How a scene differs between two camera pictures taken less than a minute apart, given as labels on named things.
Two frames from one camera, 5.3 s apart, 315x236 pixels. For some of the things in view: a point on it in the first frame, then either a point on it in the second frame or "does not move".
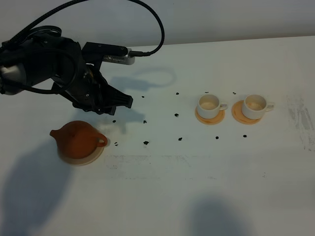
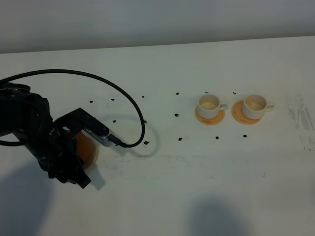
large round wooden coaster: (84, 161) → (97, 161)
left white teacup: (209, 106) does not move
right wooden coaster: (237, 113) does not move
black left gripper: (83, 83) → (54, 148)
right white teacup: (254, 106) does not move
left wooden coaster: (210, 121) does not move
